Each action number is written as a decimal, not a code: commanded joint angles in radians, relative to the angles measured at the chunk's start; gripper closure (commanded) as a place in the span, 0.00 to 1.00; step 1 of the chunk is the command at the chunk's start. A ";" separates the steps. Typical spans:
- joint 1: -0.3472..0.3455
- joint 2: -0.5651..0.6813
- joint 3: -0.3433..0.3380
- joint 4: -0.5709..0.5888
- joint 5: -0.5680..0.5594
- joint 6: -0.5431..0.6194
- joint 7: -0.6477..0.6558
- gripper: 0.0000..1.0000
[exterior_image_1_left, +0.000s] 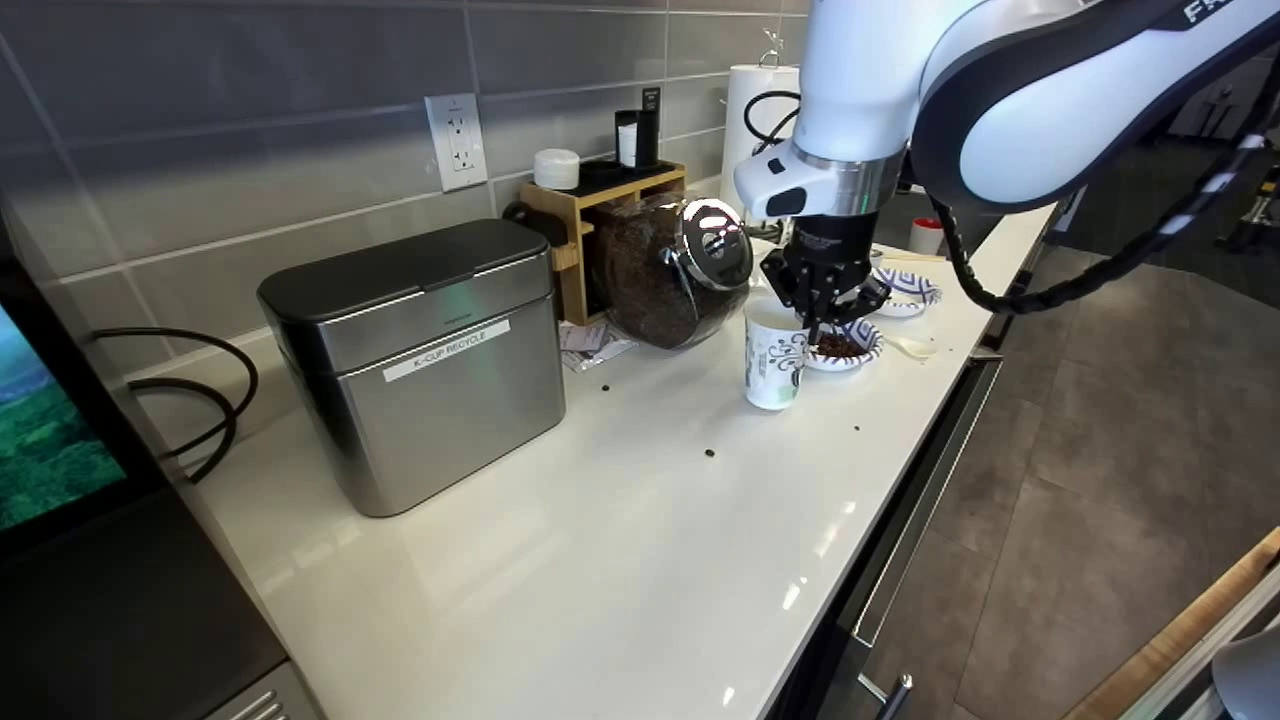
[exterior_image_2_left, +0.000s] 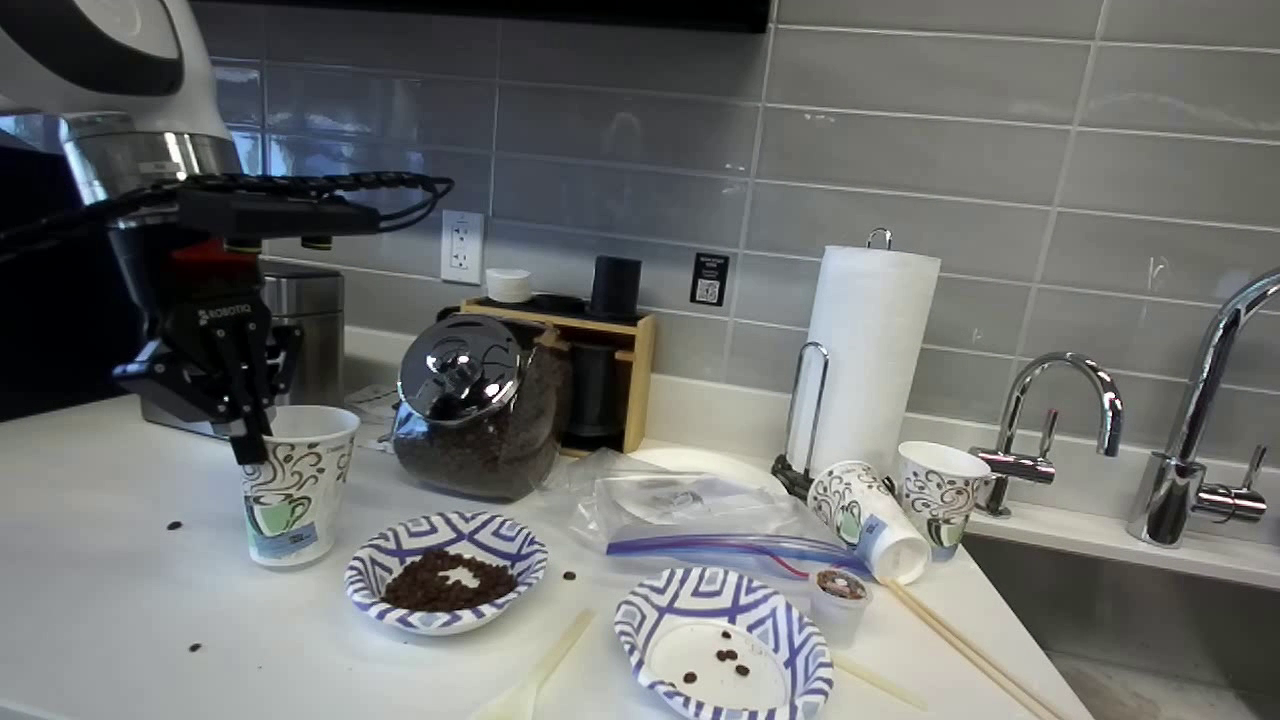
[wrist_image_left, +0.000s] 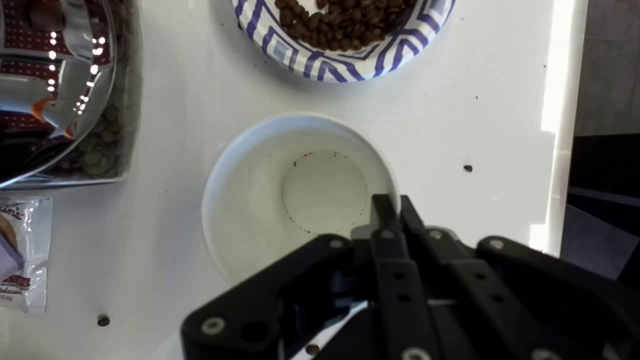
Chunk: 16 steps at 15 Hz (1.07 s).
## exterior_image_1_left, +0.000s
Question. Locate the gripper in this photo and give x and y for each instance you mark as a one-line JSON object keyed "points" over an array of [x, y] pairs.
{"points": [[835, 245]]}

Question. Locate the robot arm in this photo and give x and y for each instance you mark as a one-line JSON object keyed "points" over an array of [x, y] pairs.
{"points": [[860, 90]]}

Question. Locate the small bowl of coffee beans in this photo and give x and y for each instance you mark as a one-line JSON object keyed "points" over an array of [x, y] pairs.
{"points": [[845, 350]]}

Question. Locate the white patterned mug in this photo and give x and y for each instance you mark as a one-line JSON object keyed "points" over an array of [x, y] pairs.
{"points": [[772, 360]]}

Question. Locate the wooden stir stick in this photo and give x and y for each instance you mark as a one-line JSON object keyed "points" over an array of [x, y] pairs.
{"points": [[915, 258]]}

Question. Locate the white plastic spoon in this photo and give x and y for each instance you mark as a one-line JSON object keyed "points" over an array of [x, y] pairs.
{"points": [[912, 347]]}

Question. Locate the chrome jar lid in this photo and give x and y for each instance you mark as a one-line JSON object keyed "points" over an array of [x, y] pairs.
{"points": [[716, 245]]}

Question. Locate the white cup with red rim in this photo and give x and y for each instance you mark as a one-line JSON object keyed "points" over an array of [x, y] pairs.
{"points": [[926, 236]]}

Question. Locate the paper towel roll on holder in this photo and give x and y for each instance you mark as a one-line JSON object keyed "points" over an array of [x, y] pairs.
{"points": [[750, 135]]}

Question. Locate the glass jar of coffee beans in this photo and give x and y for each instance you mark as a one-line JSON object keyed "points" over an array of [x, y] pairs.
{"points": [[640, 280]]}

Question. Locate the heap of sachets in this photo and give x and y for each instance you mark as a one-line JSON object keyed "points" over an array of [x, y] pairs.
{"points": [[590, 343]]}

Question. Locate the wooden organizer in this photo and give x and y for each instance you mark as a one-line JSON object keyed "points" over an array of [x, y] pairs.
{"points": [[570, 215]]}

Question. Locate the white round container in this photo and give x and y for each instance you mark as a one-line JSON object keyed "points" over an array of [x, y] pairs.
{"points": [[556, 170]]}

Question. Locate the stainless steel bin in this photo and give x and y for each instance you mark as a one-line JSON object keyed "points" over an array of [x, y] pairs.
{"points": [[430, 380]]}

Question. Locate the steel bin lid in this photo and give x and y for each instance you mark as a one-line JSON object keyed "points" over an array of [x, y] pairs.
{"points": [[400, 270]]}

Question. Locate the black appliance with screen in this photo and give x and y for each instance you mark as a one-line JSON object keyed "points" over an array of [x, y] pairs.
{"points": [[90, 600]]}

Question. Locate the white wall socket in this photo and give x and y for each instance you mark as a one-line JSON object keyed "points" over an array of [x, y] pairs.
{"points": [[456, 142]]}

